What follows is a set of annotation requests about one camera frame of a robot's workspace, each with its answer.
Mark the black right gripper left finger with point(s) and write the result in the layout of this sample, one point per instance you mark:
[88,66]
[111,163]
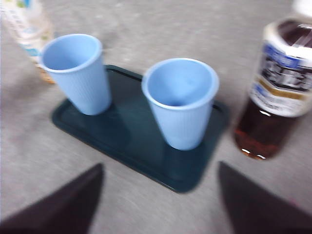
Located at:
[58,214]

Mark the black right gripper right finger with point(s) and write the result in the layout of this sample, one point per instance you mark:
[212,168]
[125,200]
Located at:
[263,212]

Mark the dark oolong tea bottle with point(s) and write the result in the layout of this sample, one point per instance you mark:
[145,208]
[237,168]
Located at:
[273,97]

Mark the blue ribbed plastic cup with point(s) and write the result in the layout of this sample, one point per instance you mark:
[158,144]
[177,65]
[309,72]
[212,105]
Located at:
[182,126]
[85,92]

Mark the jasmine oolong tea bottle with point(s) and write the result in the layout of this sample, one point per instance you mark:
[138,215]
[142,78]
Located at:
[26,29]

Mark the dark blue rectangular tray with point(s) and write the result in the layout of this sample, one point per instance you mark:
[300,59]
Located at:
[136,146]

